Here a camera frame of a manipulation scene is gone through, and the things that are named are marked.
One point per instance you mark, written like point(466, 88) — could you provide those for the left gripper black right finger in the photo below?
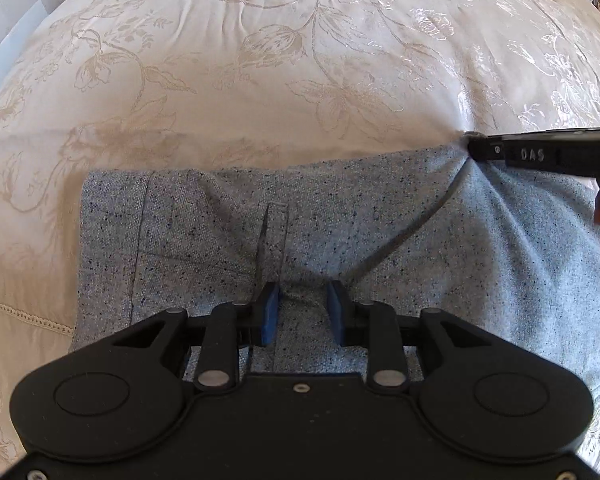
point(341, 314)

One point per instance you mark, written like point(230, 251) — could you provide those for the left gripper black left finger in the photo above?
point(262, 326)

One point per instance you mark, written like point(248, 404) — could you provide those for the grey speckled pants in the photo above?
point(514, 252)

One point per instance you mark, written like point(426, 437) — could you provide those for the cream embroidered bedspread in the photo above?
point(214, 85)

